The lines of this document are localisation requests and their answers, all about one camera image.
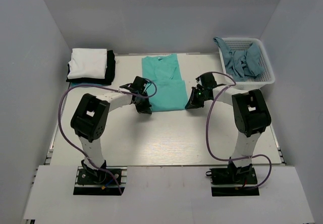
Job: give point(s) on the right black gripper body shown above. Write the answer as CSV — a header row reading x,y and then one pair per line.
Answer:
x,y
198,98

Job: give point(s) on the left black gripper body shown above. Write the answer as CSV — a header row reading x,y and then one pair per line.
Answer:
x,y
143,105

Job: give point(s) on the teal green t shirt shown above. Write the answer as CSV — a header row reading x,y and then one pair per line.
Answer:
x,y
169,92

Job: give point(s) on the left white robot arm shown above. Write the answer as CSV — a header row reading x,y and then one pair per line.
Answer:
x,y
90,117

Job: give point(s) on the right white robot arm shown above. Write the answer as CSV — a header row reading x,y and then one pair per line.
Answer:
x,y
251,115

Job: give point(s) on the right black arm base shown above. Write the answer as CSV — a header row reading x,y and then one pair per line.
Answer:
x,y
224,184

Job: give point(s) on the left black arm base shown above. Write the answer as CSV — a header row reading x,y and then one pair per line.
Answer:
x,y
89,185

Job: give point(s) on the folded black t shirt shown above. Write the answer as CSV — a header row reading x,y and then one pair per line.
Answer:
x,y
109,74

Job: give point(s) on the grey blue crumpled t shirt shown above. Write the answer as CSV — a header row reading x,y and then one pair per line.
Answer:
x,y
241,64

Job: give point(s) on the folded teal t shirt bottom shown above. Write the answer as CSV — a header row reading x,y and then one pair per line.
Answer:
x,y
83,84

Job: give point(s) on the white plastic basket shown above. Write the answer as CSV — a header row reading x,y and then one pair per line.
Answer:
x,y
267,77

